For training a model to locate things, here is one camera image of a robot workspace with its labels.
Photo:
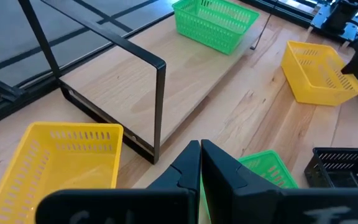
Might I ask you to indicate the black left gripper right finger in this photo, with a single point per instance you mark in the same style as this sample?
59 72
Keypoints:
259 205

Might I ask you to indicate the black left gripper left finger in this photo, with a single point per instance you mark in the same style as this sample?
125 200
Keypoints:
120 208

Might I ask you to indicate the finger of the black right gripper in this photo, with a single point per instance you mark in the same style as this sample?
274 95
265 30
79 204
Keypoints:
353 69

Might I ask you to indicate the green plastic slotted basket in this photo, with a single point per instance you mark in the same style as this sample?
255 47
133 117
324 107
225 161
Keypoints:
269 169
210 34

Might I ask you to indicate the yellow plastic slotted basket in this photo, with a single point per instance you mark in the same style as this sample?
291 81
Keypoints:
309 87
57 171

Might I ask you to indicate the black plastic slotted basket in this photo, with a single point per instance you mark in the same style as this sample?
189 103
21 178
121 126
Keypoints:
337 174

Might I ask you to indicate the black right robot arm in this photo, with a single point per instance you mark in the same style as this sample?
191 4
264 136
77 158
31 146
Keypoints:
343 14

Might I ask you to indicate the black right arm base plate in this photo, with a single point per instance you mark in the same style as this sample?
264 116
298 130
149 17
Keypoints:
322 15

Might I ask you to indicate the wooden shelf with black frame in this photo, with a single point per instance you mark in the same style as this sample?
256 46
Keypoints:
135 87

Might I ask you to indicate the black aluminium table frame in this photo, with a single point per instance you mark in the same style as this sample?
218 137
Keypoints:
11 109

